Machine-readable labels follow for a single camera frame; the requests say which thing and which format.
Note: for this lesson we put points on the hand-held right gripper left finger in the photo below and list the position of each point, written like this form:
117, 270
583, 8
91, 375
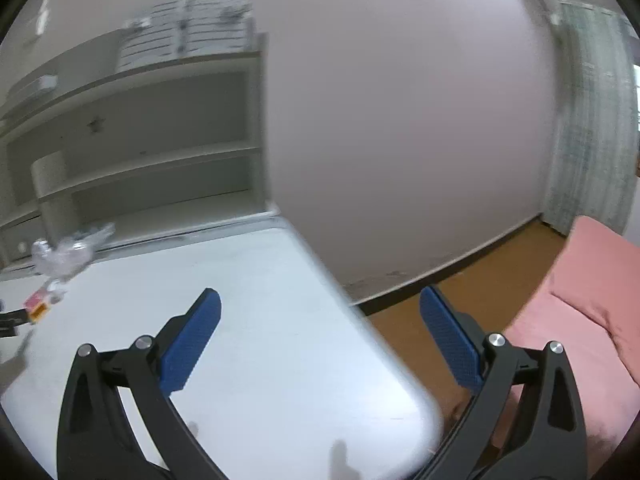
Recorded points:
190, 342

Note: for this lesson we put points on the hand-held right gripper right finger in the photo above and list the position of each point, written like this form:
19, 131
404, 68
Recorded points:
450, 337

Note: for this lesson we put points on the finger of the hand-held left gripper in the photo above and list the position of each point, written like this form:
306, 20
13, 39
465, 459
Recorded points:
11, 317

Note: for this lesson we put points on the small yellow red packet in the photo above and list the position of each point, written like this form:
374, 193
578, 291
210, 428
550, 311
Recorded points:
38, 308

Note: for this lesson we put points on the clear plastic bag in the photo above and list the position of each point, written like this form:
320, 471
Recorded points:
70, 255

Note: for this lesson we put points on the pink sofa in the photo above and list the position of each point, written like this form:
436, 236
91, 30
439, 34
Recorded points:
575, 320

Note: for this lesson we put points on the white shelf unit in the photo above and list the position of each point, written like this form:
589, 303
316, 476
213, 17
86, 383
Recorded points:
150, 110

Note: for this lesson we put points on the pale green curtain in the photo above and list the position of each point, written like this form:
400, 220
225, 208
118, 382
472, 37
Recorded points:
585, 120

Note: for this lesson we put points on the white paper stack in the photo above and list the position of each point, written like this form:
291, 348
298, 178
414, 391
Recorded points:
185, 30

